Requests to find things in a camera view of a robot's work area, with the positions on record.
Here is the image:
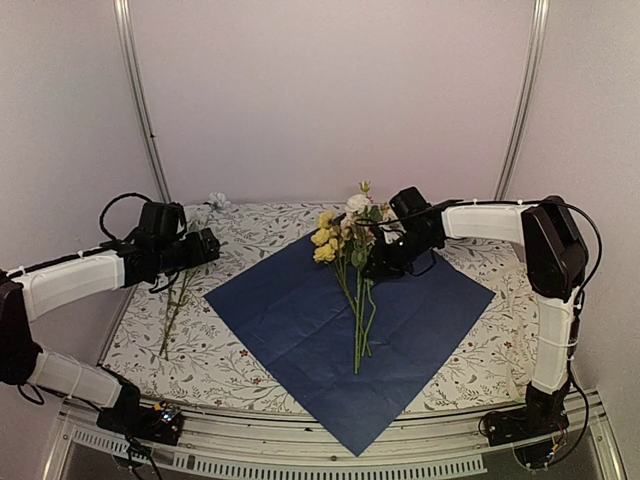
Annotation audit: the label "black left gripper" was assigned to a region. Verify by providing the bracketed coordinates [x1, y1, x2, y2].
[156, 226, 219, 276]

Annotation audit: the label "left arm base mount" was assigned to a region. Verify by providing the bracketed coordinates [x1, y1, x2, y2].
[96, 399, 184, 446]

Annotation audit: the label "dark navy tissue paper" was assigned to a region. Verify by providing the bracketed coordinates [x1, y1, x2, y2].
[206, 237, 494, 455]

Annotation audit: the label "yellow fake flower stems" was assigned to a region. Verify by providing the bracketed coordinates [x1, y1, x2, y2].
[311, 211, 356, 317]

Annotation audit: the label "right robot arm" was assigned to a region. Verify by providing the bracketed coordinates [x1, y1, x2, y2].
[355, 187, 591, 436]

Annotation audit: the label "left aluminium frame post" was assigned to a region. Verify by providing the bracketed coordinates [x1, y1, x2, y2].
[113, 0, 172, 202]

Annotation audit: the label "right aluminium frame post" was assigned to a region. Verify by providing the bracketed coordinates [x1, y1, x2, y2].
[494, 0, 551, 201]

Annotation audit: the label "front aluminium rail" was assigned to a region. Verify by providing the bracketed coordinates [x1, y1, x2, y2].
[42, 390, 631, 479]

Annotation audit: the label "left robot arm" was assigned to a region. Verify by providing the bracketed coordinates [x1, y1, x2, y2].
[1, 200, 220, 434]

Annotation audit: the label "floral patterned table mat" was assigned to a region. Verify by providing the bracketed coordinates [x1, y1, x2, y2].
[103, 203, 539, 414]

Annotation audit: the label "white fake flower stems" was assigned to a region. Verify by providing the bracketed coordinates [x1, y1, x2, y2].
[345, 180, 377, 374]

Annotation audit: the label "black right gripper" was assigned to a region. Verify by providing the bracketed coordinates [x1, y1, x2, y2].
[360, 229, 436, 281]

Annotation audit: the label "pale blue fake flower stems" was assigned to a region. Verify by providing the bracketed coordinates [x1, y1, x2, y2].
[159, 192, 231, 360]

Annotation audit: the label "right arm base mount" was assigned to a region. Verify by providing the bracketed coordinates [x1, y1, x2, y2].
[478, 400, 569, 470]

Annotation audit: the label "aluminium frame post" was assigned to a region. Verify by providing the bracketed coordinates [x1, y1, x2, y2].
[113, 0, 172, 202]
[494, 0, 551, 201]

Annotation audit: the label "pink fake flower stems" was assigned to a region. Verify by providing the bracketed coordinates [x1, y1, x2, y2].
[342, 193, 396, 371]

